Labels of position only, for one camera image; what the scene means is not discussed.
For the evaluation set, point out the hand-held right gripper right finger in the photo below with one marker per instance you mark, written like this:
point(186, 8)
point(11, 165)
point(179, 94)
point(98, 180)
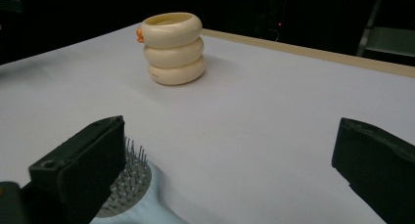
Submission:
point(378, 165)

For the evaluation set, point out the light blue hairbrush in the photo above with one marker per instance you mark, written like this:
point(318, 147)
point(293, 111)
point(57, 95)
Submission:
point(145, 201)

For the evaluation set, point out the cream ringed duck cup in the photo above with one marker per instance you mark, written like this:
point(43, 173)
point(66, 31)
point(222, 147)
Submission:
point(174, 51)

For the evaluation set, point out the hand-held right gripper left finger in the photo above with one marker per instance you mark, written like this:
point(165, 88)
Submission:
point(81, 171)

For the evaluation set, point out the white metal stand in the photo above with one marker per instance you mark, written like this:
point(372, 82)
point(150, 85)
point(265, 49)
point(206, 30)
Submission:
point(388, 38)

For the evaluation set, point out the white table mat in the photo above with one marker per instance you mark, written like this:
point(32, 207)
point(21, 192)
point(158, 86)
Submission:
point(244, 126)

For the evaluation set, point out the wooden table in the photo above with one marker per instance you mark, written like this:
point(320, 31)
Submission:
point(326, 54)

